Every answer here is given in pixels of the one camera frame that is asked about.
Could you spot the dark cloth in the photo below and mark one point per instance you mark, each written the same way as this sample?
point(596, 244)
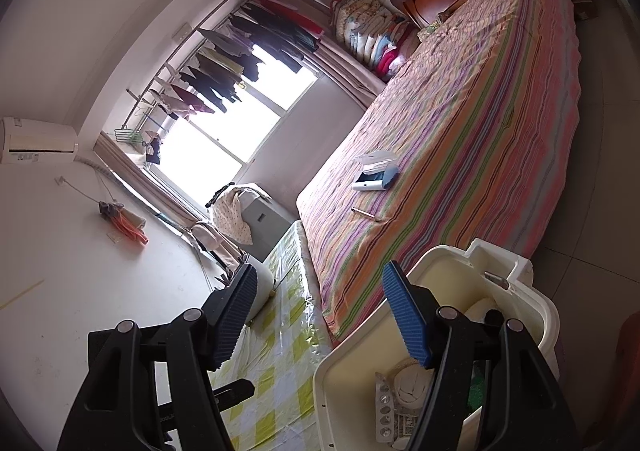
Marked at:
point(220, 195)

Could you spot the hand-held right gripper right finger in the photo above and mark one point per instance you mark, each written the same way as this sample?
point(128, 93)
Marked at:
point(410, 321)

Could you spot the cream plastic bin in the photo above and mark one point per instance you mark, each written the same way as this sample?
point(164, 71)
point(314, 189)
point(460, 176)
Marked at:
point(440, 271)

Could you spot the white lace cloth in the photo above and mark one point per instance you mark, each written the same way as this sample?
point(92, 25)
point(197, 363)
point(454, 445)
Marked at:
point(412, 383)

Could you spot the silver blister pack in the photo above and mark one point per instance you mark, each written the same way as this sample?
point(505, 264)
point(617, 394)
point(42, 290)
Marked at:
point(385, 406)

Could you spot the stack of folded quilts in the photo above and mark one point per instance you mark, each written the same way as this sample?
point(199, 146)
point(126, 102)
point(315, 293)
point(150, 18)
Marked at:
point(375, 36)

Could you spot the green plastic bag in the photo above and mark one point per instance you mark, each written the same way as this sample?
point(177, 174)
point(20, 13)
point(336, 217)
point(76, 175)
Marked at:
point(479, 386)

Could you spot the window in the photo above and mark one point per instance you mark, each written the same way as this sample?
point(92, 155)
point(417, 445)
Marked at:
point(225, 141)

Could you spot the row of hanging clothes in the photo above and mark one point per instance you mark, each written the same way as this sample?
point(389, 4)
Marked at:
point(240, 56)

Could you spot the small floral pillow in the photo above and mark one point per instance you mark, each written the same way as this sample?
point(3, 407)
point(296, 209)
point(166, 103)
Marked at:
point(432, 26)

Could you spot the bed with striped sheet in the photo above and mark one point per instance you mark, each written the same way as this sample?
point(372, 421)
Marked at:
point(450, 131)

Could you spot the white desk organizer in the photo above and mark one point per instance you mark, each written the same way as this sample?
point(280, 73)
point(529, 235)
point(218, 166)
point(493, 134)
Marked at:
point(262, 291)

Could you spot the metal clothes rail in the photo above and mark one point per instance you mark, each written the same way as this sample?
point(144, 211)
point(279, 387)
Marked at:
point(180, 46)

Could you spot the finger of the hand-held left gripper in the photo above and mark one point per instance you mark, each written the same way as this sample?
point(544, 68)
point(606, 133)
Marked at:
point(235, 391)

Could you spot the white labelled bottle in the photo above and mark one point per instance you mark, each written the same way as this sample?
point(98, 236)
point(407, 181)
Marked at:
point(407, 423)

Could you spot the bunch of pens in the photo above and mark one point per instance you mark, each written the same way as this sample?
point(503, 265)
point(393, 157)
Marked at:
point(225, 278)

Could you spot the orange grey hanging cloth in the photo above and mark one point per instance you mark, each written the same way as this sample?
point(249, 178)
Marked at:
point(125, 223)

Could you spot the beige curtain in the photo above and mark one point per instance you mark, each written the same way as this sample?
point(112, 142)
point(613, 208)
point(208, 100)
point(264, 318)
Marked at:
point(345, 76)
point(150, 186)

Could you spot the white blue pencil case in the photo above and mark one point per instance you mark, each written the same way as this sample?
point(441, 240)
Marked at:
point(375, 173)

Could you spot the white air conditioner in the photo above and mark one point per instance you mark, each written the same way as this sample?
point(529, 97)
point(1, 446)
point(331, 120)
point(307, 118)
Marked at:
point(35, 141)

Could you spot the yellow pencil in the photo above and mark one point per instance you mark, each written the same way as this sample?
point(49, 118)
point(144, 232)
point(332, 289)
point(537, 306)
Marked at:
point(365, 214)

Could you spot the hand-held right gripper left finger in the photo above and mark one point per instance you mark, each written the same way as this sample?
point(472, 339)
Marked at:
point(232, 321)

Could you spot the white cabinet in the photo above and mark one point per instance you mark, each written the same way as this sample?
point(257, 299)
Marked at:
point(270, 226)

